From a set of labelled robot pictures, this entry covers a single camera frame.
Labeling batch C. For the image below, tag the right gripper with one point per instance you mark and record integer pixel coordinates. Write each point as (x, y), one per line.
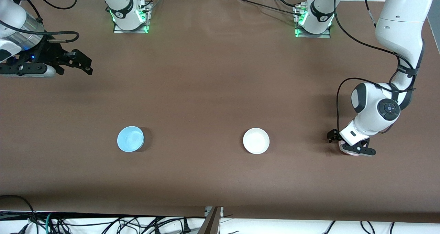
(49, 52)

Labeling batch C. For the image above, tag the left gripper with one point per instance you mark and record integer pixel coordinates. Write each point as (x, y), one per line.
(332, 135)

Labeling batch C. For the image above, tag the pink bowl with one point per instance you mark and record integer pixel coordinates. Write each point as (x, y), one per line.
(350, 154)

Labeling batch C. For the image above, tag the blue bowl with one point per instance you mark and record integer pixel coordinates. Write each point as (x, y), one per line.
(130, 139)

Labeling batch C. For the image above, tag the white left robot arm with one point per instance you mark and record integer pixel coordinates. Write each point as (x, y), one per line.
(398, 31)

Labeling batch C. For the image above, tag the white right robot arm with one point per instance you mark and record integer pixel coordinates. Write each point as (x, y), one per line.
(120, 3)

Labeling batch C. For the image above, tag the white bowl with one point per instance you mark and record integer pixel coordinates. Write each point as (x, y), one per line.
(256, 141)

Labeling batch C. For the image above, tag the brown table cover sheet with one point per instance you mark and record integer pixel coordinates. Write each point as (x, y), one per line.
(206, 89)

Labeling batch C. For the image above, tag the black power plug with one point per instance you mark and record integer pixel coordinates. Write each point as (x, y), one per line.
(186, 226)

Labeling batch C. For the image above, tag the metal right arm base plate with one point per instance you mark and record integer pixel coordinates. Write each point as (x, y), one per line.
(132, 31)

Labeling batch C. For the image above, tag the aluminium frame profile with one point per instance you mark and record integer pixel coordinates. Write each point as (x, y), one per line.
(213, 223)

